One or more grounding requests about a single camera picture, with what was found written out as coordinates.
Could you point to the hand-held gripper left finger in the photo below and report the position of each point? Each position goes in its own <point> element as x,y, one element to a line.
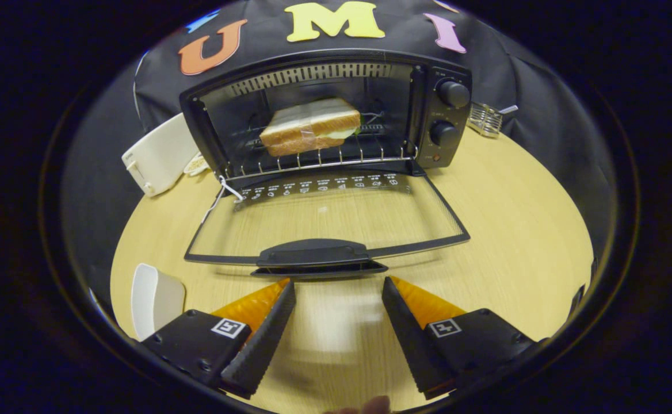
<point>264,342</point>

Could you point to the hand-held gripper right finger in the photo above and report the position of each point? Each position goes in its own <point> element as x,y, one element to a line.
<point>411,342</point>

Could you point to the black toaster oven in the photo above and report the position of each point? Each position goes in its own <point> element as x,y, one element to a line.
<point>451,138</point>

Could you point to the toasted bread sandwich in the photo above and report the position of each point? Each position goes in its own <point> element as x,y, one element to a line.
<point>307,129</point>

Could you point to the white pop-up toaster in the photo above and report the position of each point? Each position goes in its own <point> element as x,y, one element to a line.
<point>160,152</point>

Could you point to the white rectangular plate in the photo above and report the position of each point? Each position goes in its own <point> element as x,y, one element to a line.
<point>155,299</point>

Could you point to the white divided seed dish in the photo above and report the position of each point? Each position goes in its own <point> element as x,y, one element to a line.
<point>196,165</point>

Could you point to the black backdrop cloth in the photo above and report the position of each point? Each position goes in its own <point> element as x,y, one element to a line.
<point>543,103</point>

